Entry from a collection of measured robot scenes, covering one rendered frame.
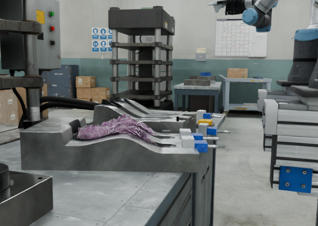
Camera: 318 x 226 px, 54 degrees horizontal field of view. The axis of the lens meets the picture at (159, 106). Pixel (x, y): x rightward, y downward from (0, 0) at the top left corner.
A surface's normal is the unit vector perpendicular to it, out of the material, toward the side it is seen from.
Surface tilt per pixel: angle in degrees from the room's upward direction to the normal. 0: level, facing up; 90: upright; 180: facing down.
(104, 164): 90
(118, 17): 90
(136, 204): 0
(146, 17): 90
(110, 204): 0
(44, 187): 90
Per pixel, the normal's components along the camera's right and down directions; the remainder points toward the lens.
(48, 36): 0.95, 0.05
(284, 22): -0.21, 0.12
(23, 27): 0.58, 0.11
